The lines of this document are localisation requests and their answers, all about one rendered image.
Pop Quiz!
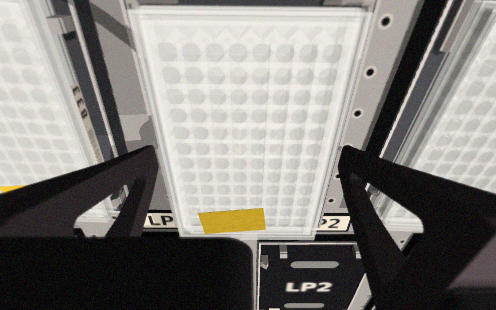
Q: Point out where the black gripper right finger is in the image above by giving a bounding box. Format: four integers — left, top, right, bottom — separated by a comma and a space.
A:
338, 145, 496, 310

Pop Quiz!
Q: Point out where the grey perforated base plate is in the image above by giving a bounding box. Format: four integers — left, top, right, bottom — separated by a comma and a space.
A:
74, 0, 425, 310

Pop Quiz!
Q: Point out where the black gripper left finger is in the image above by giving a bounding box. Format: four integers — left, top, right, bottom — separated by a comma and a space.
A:
0, 145, 159, 237

